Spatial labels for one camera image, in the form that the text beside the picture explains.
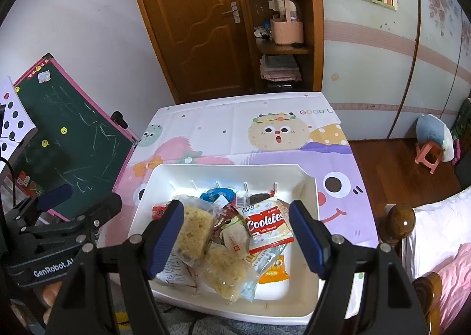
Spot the red small snack packet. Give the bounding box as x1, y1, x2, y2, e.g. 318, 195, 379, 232
152, 202, 170, 221

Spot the white blue snack wrapper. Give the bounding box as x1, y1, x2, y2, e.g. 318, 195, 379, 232
156, 253, 196, 289

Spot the orange snack packet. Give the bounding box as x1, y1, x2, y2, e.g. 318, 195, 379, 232
259, 254, 290, 285

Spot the red white cookies pack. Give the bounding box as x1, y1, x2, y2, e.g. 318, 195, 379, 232
237, 198, 295, 254

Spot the blue snack packet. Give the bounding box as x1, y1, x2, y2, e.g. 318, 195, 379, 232
200, 187, 236, 207

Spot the brown chocolate snack packet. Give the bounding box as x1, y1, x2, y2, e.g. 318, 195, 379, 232
213, 205, 240, 230

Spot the large yellow cracker bag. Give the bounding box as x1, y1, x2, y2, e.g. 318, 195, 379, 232
241, 245, 287, 301

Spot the beige soda cracker pack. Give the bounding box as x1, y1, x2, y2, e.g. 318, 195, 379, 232
220, 217, 250, 259

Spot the grey brown biscuit pack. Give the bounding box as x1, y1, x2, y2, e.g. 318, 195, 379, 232
235, 191, 275, 208

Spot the person's left hand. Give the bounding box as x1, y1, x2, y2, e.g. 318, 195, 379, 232
40, 282, 62, 325

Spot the white dotted calibration board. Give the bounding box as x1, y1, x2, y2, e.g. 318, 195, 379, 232
1, 76, 37, 162

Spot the white plastic tray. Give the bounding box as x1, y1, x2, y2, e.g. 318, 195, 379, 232
129, 164, 319, 325

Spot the pink blanket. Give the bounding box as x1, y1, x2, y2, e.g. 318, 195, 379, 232
438, 243, 471, 334

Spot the white pillow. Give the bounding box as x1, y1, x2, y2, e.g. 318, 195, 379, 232
402, 188, 470, 280

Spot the pink small stool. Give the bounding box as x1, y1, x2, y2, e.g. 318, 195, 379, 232
414, 141, 443, 174

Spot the cartoon printed tablecloth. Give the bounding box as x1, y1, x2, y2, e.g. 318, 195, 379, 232
97, 91, 380, 325

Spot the blue white plush toy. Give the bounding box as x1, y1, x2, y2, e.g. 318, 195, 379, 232
416, 114, 454, 163

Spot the brown wooden door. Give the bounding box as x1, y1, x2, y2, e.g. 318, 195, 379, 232
137, 0, 254, 103

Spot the folded towels stack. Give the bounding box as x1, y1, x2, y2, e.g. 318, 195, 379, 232
259, 55, 302, 82

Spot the wooden shelf unit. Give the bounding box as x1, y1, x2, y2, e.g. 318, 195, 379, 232
242, 0, 325, 93

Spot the green chalkboard pink frame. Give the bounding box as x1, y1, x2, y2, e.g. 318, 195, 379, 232
14, 54, 138, 220

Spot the wooden bed post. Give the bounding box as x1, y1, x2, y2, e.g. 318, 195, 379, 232
384, 204, 416, 246

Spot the silver door handle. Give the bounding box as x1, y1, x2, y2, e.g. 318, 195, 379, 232
221, 1, 241, 24

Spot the pink basket with handle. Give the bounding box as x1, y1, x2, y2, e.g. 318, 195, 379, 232
269, 0, 304, 45

